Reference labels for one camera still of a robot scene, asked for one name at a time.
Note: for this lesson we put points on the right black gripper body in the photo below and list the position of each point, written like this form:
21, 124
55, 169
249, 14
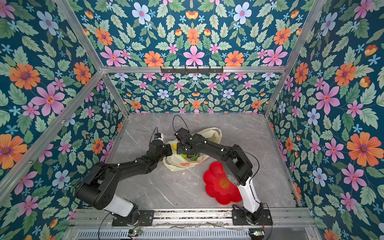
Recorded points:
181, 149

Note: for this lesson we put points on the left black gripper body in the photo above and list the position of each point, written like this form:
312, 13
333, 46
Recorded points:
164, 151

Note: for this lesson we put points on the cream plastic bag orange print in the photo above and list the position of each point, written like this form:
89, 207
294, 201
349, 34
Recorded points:
179, 162

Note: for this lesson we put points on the red flower-shaped plate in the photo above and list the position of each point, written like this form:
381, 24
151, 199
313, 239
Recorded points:
218, 186

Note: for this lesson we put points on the green fake lime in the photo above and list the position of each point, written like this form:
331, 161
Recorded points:
193, 158

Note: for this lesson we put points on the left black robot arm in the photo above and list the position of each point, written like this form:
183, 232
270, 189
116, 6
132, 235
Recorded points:
98, 187

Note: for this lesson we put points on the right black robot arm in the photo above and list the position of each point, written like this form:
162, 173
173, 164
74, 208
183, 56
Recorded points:
236, 164

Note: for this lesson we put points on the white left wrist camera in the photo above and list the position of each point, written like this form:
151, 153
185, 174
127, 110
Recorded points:
159, 137

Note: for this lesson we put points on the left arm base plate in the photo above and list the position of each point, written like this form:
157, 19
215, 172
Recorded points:
137, 217

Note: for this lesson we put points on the black hook rail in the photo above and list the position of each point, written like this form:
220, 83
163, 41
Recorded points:
191, 70

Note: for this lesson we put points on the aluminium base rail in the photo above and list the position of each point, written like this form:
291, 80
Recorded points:
208, 217

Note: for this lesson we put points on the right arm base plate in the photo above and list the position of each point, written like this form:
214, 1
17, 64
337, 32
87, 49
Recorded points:
243, 217

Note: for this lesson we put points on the white vented cable duct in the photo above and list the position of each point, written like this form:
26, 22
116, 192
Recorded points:
163, 234

